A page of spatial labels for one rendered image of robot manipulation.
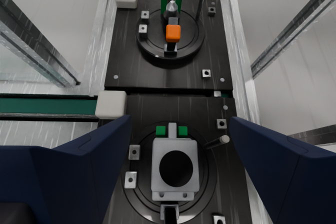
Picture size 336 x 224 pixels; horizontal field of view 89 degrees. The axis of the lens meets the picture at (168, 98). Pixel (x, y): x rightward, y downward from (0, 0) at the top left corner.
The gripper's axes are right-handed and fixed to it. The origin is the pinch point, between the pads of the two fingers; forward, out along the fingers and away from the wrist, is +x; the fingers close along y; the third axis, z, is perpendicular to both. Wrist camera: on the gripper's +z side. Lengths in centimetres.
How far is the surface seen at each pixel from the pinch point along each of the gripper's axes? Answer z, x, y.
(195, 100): -5.4, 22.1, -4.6
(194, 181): -7.0, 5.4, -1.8
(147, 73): -1.4, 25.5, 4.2
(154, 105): -6.2, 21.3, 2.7
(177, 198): -10.3, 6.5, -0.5
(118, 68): -0.7, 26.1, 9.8
